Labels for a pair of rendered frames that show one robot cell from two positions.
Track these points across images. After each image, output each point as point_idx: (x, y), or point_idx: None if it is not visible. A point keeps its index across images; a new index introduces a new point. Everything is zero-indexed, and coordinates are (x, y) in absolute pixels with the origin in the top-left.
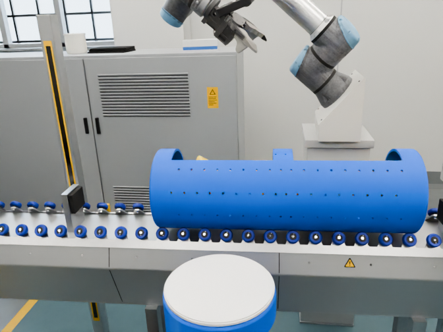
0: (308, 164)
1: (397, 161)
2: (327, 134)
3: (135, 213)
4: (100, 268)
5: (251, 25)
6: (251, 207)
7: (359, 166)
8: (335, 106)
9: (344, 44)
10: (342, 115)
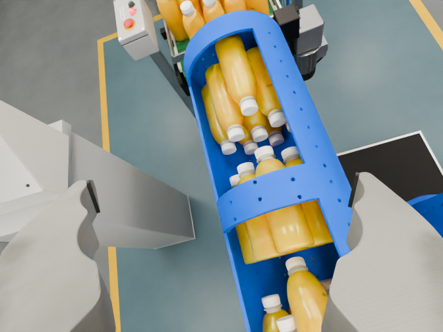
0: (304, 139)
1: (256, 33)
2: (57, 178)
3: None
4: None
5: (31, 294)
6: None
7: (282, 74)
8: (5, 155)
9: None
10: (29, 146)
